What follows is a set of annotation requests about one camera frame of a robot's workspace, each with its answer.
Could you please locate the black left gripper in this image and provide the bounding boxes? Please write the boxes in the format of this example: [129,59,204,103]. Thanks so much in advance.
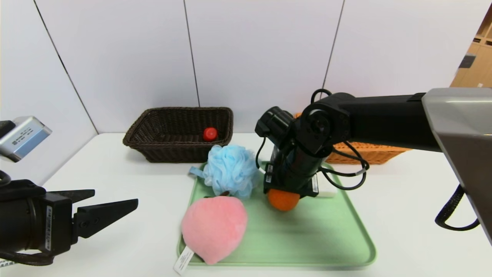
[0,189,139,256]

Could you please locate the pink plush peach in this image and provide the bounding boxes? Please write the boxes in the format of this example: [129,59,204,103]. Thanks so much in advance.
[173,191,248,275]

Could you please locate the light blue bath loofah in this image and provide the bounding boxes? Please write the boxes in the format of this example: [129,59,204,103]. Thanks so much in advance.
[189,145,262,200]

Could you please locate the orange fruit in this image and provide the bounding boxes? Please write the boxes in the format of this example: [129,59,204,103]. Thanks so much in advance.
[268,189,301,212]

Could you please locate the dark brown wicker basket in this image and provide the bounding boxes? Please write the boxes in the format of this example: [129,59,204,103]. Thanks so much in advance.
[123,107,234,163]

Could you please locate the orange wicker basket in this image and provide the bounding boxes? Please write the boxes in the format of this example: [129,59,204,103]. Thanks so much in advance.
[294,112,412,165]

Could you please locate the light green plastic tray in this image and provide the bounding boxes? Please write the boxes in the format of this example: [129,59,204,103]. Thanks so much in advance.
[177,160,377,267]

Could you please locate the white soap bar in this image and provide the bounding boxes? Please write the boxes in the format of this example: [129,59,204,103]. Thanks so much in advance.
[317,169,339,198]

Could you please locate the short black white-plug cable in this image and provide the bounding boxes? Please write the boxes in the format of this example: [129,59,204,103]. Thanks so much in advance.
[256,137,269,172]

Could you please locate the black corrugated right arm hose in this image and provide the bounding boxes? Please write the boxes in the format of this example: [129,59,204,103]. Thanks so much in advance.
[435,185,481,231]

